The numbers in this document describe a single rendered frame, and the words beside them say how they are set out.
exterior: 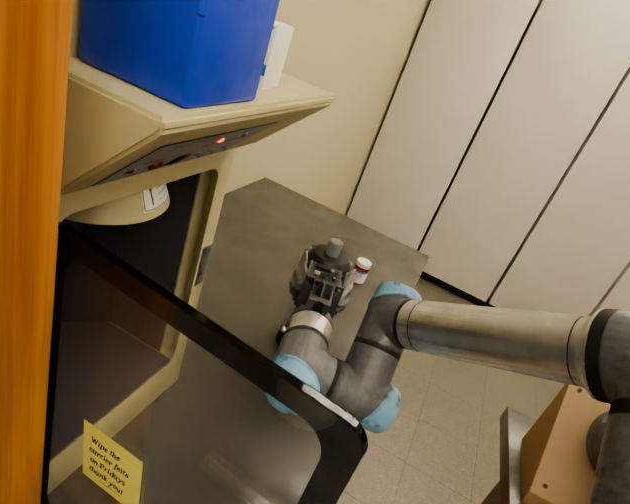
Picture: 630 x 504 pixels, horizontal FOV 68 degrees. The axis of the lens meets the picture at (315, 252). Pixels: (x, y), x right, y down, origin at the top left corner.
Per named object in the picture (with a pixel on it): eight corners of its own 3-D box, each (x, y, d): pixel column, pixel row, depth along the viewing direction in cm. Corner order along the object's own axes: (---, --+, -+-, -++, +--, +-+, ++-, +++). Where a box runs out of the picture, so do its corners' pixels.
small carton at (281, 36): (215, 72, 46) (228, 7, 43) (236, 69, 51) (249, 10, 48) (261, 90, 46) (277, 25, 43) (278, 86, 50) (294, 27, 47)
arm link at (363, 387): (417, 367, 69) (352, 334, 68) (390, 442, 66) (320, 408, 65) (397, 367, 77) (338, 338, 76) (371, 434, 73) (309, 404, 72)
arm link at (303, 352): (307, 427, 67) (253, 401, 66) (319, 371, 76) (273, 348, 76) (331, 395, 63) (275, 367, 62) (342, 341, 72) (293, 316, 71)
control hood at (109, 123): (23, 186, 37) (26, 54, 32) (240, 135, 64) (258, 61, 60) (139, 251, 34) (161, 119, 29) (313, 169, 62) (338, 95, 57)
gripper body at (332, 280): (350, 271, 85) (341, 311, 75) (335, 305, 90) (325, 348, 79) (310, 256, 85) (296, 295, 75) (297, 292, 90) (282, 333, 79)
